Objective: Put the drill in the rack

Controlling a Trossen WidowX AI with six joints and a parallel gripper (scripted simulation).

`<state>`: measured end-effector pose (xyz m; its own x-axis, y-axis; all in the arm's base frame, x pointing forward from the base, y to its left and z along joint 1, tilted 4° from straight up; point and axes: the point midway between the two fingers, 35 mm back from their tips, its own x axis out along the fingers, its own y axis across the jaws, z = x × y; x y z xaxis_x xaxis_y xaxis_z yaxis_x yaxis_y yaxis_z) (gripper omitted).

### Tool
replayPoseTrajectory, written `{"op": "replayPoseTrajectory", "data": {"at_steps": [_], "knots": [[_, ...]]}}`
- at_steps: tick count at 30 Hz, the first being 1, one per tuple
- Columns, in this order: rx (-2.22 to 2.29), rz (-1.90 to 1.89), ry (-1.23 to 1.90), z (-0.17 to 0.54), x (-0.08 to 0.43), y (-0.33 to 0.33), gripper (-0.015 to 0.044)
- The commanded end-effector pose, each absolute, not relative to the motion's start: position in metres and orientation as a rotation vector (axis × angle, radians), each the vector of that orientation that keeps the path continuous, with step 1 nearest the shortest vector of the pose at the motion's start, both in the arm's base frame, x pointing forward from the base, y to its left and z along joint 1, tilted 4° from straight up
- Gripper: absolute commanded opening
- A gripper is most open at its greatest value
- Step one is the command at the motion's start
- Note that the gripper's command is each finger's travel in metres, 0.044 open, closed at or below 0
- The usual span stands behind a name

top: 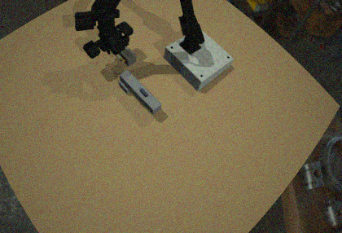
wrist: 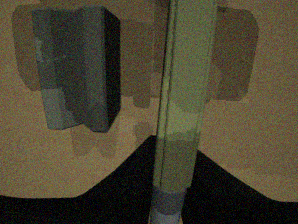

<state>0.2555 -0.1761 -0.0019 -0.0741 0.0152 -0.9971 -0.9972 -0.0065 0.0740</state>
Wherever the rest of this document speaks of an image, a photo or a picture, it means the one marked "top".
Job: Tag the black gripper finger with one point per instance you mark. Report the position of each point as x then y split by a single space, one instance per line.
106 50

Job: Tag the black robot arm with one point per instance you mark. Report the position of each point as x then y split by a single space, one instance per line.
104 11

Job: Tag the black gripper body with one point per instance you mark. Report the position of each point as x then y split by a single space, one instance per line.
92 48

